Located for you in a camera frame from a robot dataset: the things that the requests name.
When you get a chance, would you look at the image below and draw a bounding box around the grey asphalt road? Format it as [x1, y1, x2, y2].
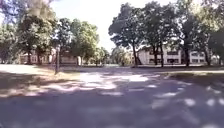
[0, 66, 224, 128]

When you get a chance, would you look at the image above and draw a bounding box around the reddish building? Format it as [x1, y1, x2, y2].
[18, 49, 81, 66]

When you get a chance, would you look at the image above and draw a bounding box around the pole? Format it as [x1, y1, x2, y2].
[54, 45, 61, 75]

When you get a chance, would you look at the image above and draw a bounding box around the row of trees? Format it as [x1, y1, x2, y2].
[108, 0, 224, 68]
[0, 0, 111, 67]

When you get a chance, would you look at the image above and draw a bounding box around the white building with dark windows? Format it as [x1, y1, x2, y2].
[136, 46, 214, 66]

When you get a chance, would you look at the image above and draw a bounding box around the grass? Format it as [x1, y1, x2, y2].
[164, 68, 224, 84]

